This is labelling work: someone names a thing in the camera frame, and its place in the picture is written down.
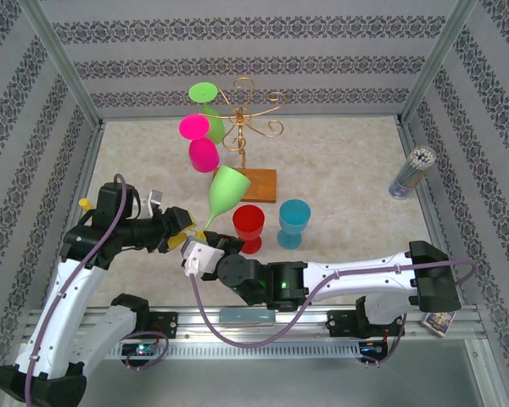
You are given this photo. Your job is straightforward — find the aluminium enclosure frame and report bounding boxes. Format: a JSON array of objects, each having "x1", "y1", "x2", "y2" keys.
[{"x1": 19, "y1": 0, "x2": 509, "y2": 407}]

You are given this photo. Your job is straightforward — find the long purple right arm cable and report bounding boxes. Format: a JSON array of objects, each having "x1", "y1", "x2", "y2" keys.
[{"x1": 189, "y1": 259, "x2": 478, "y2": 348}]

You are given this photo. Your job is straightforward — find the short purple cable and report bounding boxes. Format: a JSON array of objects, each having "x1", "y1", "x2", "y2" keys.
[
  {"x1": 125, "y1": 330, "x2": 170, "y2": 372},
  {"x1": 364, "y1": 315, "x2": 408, "y2": 368}
]

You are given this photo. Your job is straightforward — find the long purple left arm cable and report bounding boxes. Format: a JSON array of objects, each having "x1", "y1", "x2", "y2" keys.
[{"x1": 23, "y1": 172, "x2": 131, "y2": 403}]

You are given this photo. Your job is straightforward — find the long purple arm cable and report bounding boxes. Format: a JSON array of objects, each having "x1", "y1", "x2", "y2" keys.
[
  {"x1": 189, "y1": 259, "x2": 478, "y2": 348},
  {"x1": 23, "y1": 172, "x2": 131, "y2": 403}
]

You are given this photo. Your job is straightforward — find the red wine glass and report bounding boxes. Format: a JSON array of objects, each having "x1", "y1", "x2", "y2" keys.
[{"x1": 232, "y1": 204, "x2": 266, "y2": 254}]

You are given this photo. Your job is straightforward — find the clear tube of pencils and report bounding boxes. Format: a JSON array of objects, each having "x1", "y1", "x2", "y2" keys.
[{"x1": 388, "y1": 146, "x2": 438, "y2": 200}]

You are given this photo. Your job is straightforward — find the white slotted cable duct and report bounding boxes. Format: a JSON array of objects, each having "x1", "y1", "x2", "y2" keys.
[{"x1": 109, "y1": 341, "x2": 408, "y2": 360}]

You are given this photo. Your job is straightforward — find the gold wire glass rack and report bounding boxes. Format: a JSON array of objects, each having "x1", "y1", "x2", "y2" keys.
[{"x1": 211, "y1": 77, "x2": 286, "y2": 204}]

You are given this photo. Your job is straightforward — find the green wine glass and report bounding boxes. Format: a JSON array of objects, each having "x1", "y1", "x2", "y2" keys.
[
  {"x1": 188, "y1": 82, "x2": 227, "y2": 146},
  {"x1": 201, "y1": 164, "x2": 252, "y2": 232}
]

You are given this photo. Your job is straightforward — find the pink wine glass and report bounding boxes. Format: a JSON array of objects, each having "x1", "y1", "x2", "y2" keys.
[{"x1": 178, "y1": 114, "x2": 221, "y2": 174}]

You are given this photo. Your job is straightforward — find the teal wine glass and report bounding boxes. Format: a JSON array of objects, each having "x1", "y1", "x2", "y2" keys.
[{"x1": 277, "y1": 198, "x2": 312, "y2": 250}]

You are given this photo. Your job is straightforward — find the small printed card box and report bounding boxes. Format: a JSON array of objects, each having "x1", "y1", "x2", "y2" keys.
[{"x1": 422, "y1": 311, "x2": 456, "y2": 337}]

